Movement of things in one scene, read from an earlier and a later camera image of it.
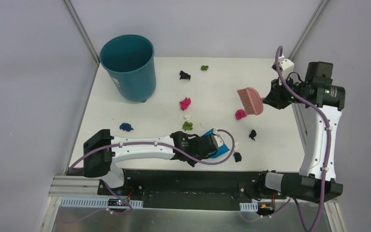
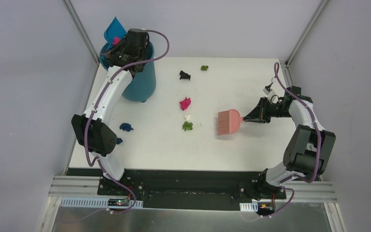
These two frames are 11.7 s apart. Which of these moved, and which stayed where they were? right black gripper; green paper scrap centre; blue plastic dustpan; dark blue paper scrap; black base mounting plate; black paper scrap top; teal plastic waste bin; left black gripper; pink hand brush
Moved: pink hand brush; left black gripper; right black gripper; blue plastic dustpan
Stayed: black paper scrap top; green paper scrap centre; teal plastic waste bin; black base mounting plate; dark blue paper scrap
